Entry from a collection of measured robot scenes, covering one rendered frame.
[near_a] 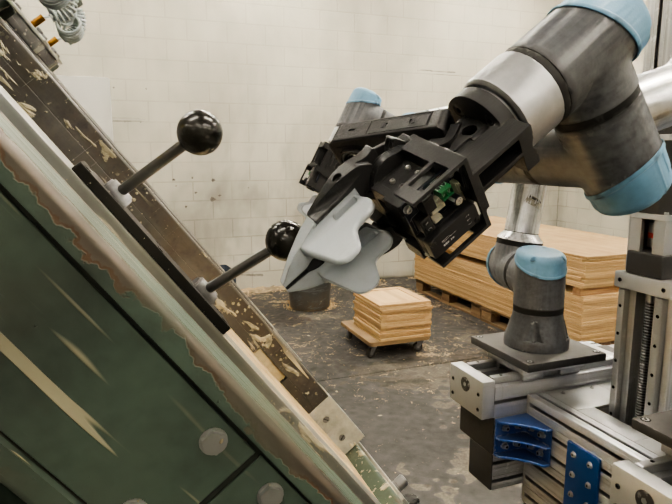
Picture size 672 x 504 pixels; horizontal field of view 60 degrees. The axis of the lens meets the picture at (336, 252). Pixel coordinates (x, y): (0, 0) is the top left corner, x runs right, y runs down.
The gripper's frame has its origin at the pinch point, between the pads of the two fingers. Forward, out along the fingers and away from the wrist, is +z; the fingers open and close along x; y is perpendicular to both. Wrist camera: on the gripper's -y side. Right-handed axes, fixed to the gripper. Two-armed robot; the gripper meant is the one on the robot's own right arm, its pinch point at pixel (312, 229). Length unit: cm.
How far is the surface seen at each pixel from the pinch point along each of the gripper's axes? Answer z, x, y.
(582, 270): -63, -179, -258
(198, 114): -2, 83, 43
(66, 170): 7, 79, 50
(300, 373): 26.9, 30.6, 0.5
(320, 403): 31.0, 30.7, -6.1
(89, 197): 9, 79, 47
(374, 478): 38, 42, -17
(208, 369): 12, 104, 39
